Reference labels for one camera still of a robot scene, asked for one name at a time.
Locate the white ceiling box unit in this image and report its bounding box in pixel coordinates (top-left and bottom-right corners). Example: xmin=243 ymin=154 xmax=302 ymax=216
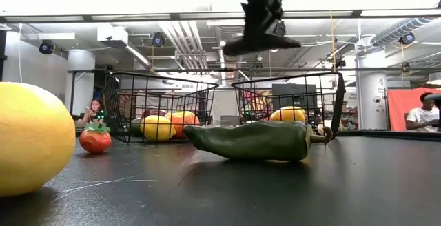
xmin=96 ymin=24 xmax=129 ymax=49

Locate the round yellow citrus fruit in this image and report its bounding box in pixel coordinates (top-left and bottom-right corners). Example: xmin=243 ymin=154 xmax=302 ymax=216
xmin=0 ymin=81 xmax=76 ymax=198

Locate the green fruit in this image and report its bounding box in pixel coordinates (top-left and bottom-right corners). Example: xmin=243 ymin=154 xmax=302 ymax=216
xmin=129 ymin=117 xmax=143 ymax=138

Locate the dark monitor screen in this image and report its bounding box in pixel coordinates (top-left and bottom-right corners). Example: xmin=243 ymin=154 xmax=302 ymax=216
xmin=271 ymin=83 xmax=318 ymax=110

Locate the ribbed metal ceiling duct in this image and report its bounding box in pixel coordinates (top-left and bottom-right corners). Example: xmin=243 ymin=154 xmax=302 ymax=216
xmin=215 ymin=24 xmax=249 ymax=82

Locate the black wire basket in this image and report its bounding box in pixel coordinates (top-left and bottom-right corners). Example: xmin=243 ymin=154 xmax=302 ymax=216
xmin=231 ymin=72 xmax=347 ymax=139
xmin=103 ymin=71 xmax=220 ymax=143

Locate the orange peach with leaves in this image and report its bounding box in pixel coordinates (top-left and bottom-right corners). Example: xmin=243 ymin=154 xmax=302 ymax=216
xmin=164 ymin=110 xmax=201 ymax=140

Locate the green chili pepper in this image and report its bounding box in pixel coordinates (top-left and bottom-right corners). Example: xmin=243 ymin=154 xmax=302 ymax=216
xmin=183 ymin=120 xmax=334 ymax=162

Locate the yellow lemon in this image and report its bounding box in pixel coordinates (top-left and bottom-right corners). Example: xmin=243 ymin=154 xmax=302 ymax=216
xmin=139 ymin=114 xmax=177 ymax=142

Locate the red-orange cloth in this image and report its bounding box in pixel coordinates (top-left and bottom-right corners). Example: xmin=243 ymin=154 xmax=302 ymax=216
xmin=387 ymin=87 xmax=441 ymax=133

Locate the person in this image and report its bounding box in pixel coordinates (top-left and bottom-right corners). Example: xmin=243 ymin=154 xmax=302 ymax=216
xmin=81 ymin=97 xmax=106 ymax=123
xmin=405 ymin=92 xmax=441 ymax=132

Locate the silver corrugated air duct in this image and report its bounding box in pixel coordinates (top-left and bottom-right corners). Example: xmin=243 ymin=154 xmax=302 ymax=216
xmin=370 ymin=17 xmax=433 ymax=47

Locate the red tomato green calyx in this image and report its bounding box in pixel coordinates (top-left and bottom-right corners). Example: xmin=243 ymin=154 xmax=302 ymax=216
xmin=79 ymin=121 xmax=113 ymax=155

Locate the white round column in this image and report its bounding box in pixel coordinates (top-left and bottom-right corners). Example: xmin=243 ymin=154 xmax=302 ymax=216
xmin=356 ymin=52 xmax=389 ymax=130
xmin=65 ymin=49 xmax=96 ymax=116

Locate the long white light fixture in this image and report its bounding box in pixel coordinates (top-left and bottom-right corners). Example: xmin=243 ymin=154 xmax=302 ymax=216
xmin=124 ymin=45 xmax=152 ymax=68

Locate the black horizontal bar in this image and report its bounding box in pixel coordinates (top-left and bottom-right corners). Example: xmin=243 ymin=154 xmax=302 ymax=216
xmin=113 ymin=66 xmax=441 ymax=74

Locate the black overhead frame beam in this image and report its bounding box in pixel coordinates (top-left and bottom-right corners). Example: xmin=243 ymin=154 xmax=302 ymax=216
xmin=0 ymin=9 xmax=441 ymax=24

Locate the yellow hanging rope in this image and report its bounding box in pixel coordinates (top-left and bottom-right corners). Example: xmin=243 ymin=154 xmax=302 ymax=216
xmin=329 ymin=9 xmax=337 ymax=74

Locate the yellow bell pepper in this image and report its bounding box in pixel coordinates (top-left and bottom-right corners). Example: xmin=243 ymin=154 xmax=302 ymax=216
xmin=269 ymin=105 xmax=307 ymax=123

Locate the red apple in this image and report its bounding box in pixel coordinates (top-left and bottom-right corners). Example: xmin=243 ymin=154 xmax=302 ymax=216
xmin=141 ymin=107 xmax=168 ymax=120

